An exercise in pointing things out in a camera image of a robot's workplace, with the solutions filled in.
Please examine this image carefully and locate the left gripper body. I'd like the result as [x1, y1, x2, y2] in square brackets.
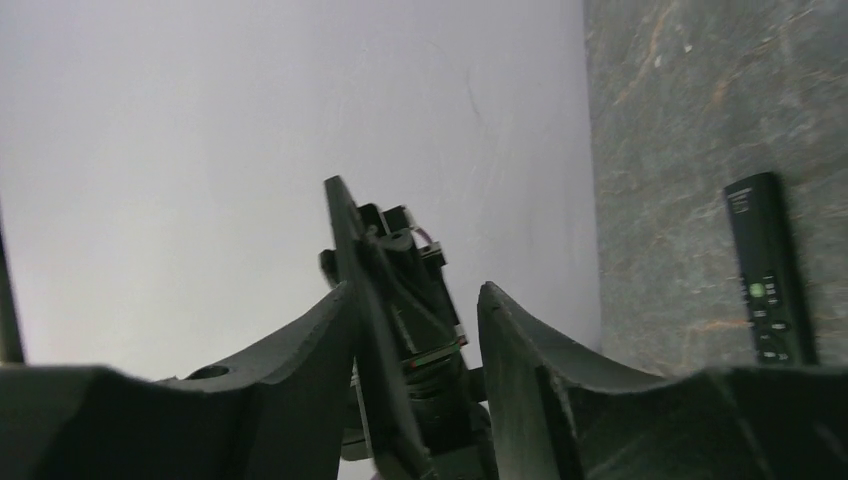
[320, 203, 497, 479]

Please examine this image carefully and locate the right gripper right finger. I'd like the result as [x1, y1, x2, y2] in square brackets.
[478, 282, 847, 479]

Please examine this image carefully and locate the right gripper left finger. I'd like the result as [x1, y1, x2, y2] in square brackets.
[1, 284, 356, 479]

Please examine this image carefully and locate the black remote with buttons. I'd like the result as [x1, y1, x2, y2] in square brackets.
[724, 172, 819, 366]

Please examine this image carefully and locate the black remote back up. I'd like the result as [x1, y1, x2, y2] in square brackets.
[324, 175, 438, 479]

